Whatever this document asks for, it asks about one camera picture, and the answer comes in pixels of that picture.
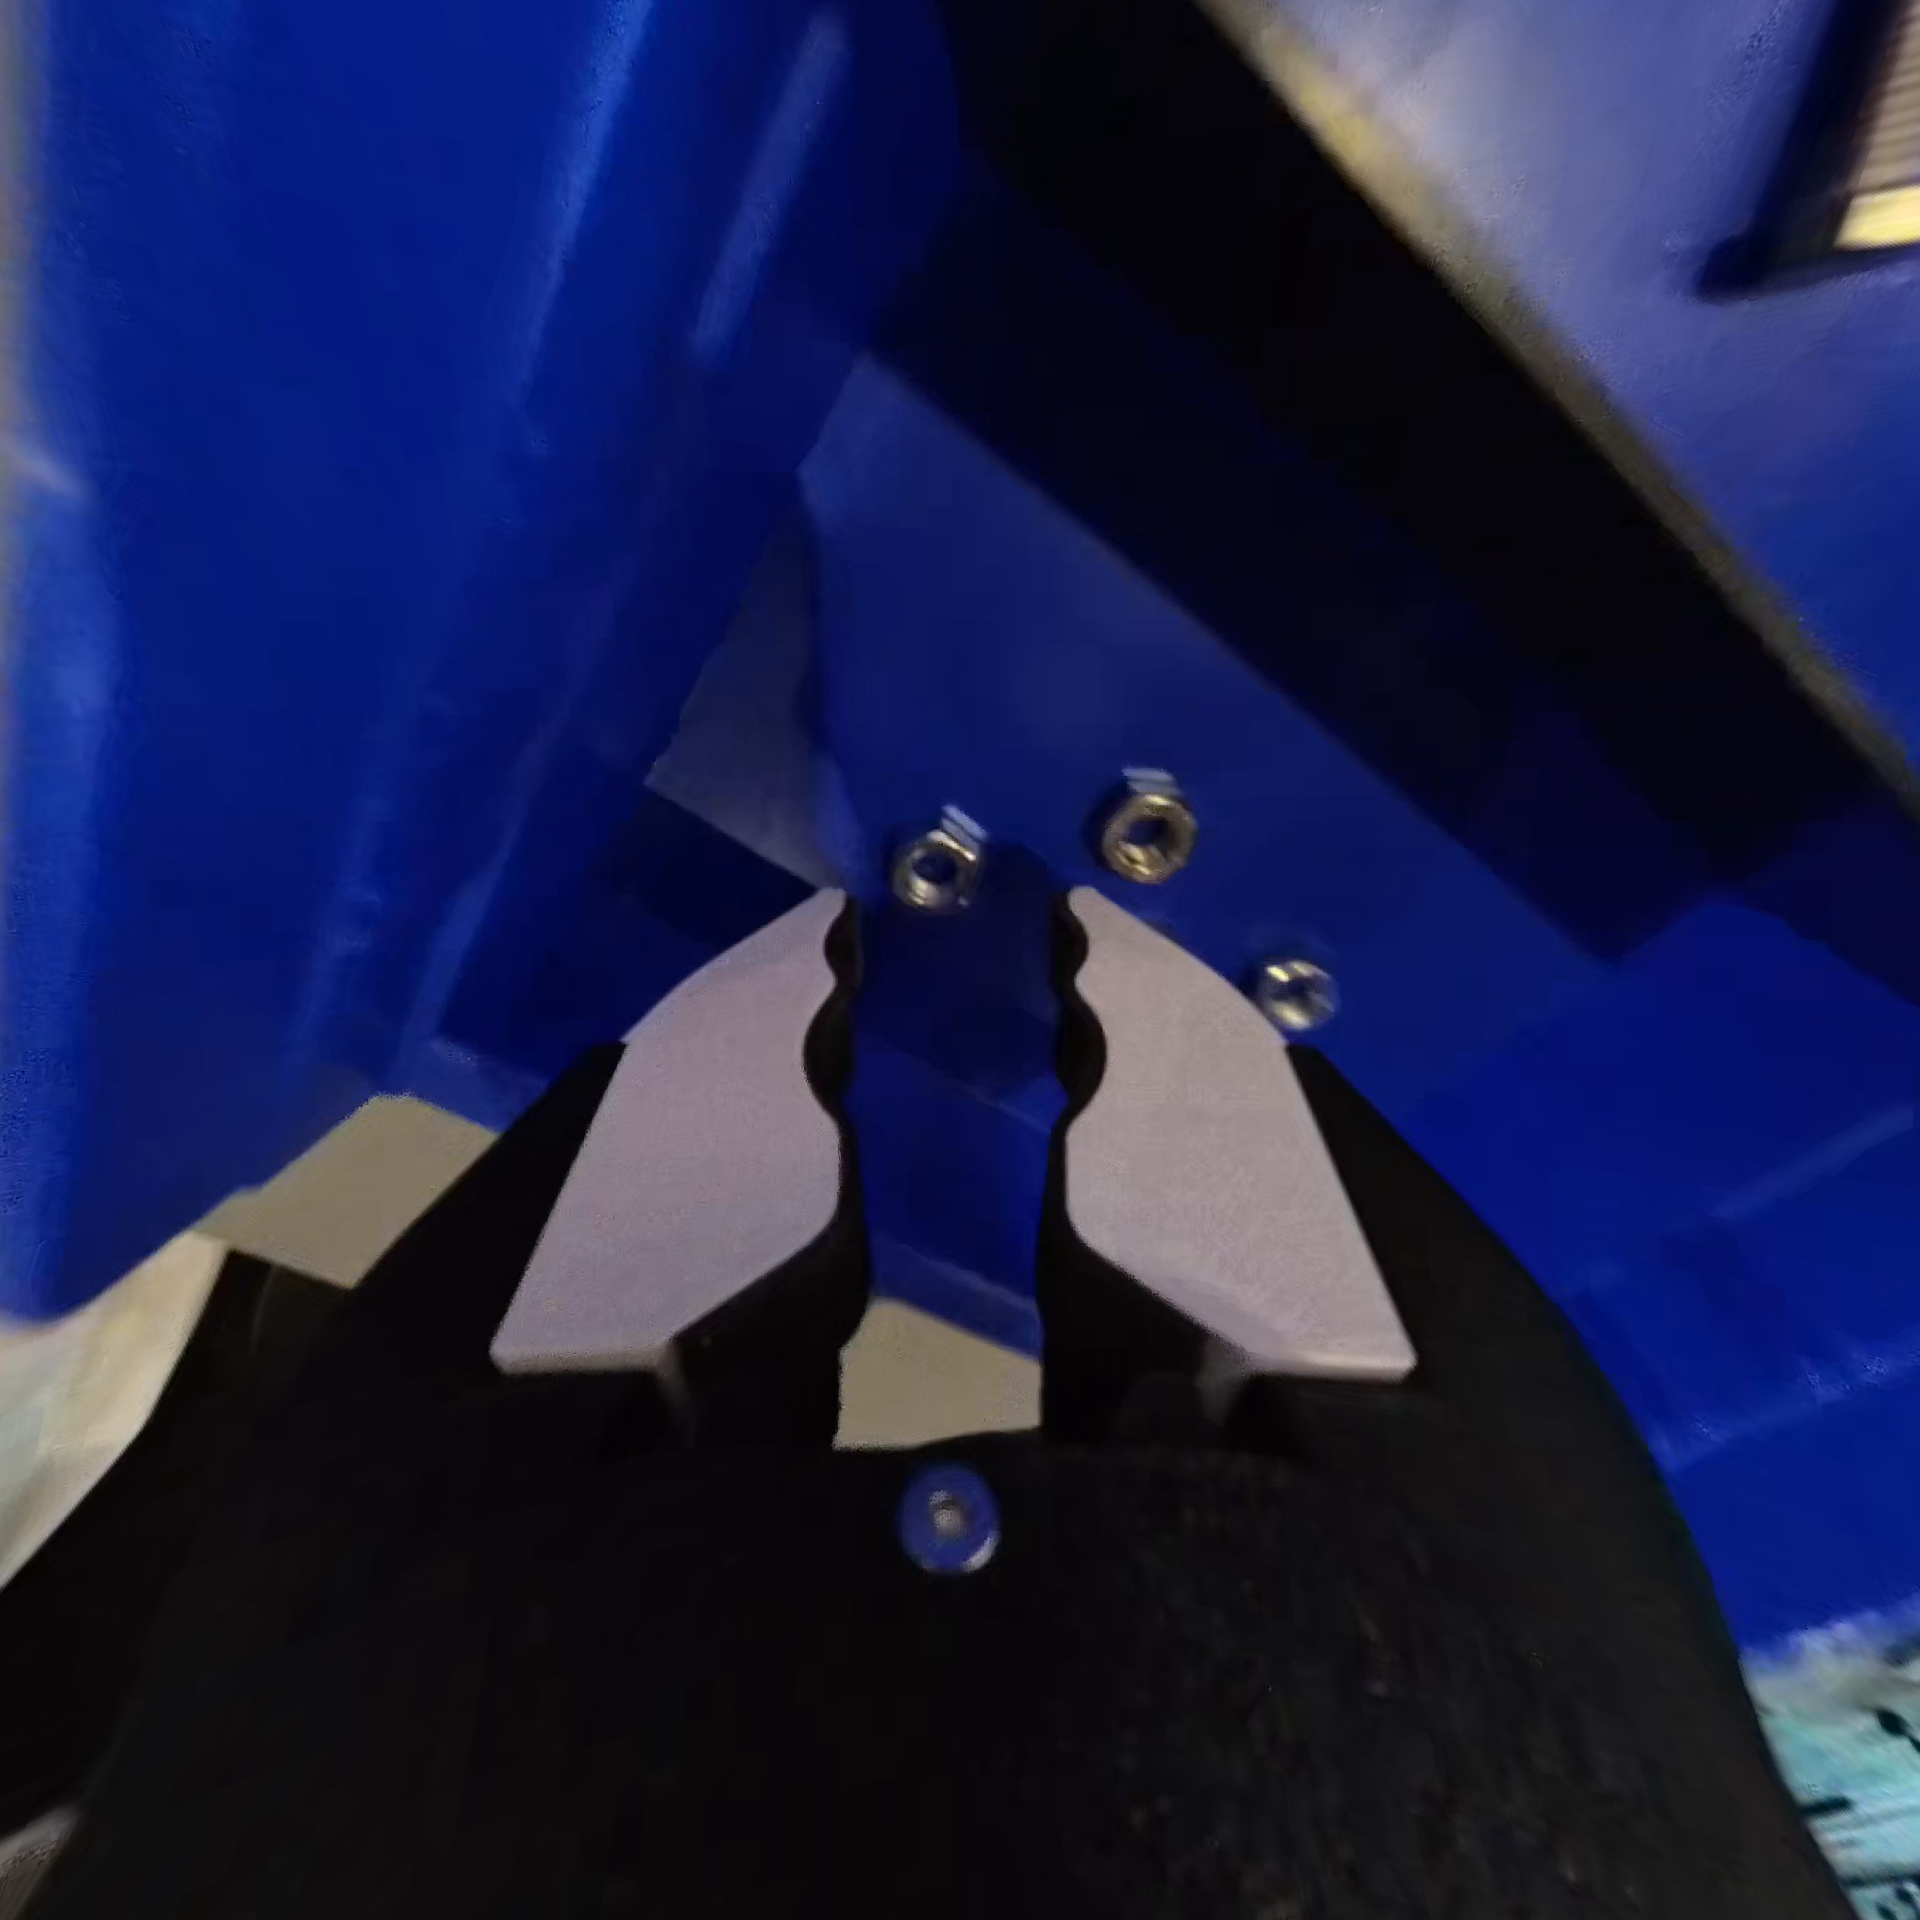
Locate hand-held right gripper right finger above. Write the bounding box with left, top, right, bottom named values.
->
left=1038, top=883, right=1419, bottom=1431

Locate silver hex nut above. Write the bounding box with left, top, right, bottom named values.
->
left=891, top=807, right=986, bottom=915
left=1251, top=951, right=1343, bottom=1035
left=1091, top=765, right=1201, bottom=889

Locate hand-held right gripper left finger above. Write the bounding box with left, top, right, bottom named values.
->
left=489, top=884, right=876, bottom=1431

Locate large blue plastic bin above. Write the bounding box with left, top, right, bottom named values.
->
left=0, top=0, right=1920, bottom=1665

